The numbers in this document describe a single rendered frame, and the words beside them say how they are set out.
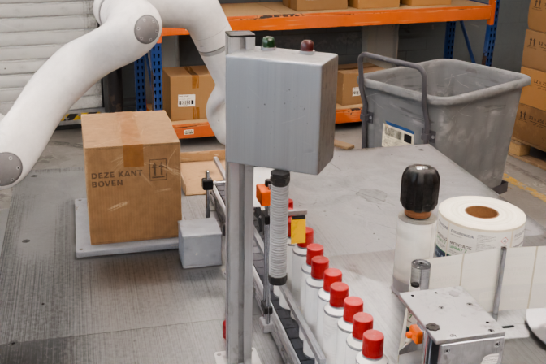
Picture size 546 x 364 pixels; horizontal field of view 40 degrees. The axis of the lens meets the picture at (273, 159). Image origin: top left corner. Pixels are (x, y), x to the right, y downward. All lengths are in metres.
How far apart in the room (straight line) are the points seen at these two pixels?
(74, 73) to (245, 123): 0.45
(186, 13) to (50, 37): 4.08
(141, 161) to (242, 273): 0.59
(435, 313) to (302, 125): 0.36
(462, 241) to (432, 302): 0.60
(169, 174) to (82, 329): 0.48
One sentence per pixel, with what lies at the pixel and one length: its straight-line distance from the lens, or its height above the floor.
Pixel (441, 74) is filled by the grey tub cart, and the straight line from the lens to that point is 4.62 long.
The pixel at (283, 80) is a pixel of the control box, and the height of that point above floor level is 1.44.
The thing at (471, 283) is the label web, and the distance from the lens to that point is 1.59.
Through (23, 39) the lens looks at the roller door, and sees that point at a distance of 5.67.
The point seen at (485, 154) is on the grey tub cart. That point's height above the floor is 0.40.
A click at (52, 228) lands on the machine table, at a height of 0.83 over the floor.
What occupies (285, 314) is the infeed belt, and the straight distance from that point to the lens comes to 1.64.
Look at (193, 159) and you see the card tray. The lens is 2.63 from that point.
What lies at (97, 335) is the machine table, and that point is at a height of 0.83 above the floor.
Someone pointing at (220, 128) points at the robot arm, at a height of 1.17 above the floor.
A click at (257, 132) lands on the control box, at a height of 1.35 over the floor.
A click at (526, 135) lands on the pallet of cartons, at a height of 0.19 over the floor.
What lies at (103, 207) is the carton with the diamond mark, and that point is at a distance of 1.98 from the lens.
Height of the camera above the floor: 1.73
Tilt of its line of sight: 20 degrees down
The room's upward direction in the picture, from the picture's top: 1 degrees clockwise
